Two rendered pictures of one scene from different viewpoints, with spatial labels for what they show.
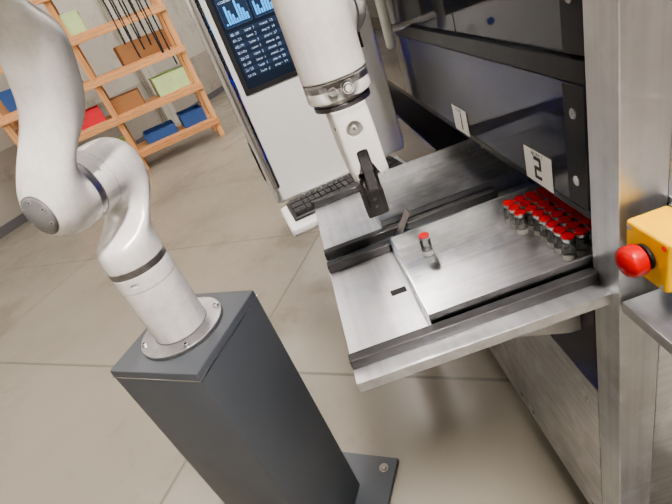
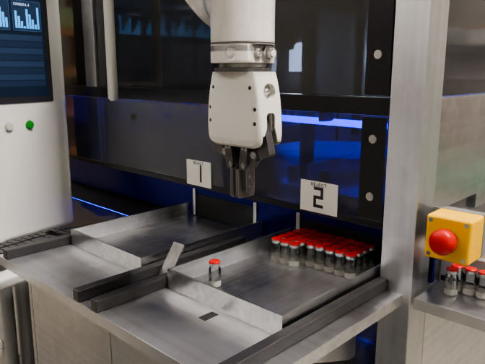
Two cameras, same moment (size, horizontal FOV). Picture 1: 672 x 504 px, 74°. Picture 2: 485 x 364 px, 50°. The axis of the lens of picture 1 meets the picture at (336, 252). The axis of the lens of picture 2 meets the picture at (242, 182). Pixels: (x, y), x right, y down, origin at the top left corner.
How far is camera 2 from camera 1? 0.49 m
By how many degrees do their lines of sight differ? 49
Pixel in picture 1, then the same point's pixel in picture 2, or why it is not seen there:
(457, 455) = not seen: outside the picture
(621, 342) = (408, 344)
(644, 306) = (430, 298)
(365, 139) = (275, 104)
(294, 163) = not seen: outside the picture
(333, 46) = (270, 14)
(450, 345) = (310, 345)
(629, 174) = (422, 181)
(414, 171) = (130, 228)
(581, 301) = (386, 301)
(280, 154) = not seen: outside the picture
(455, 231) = (226, 268)
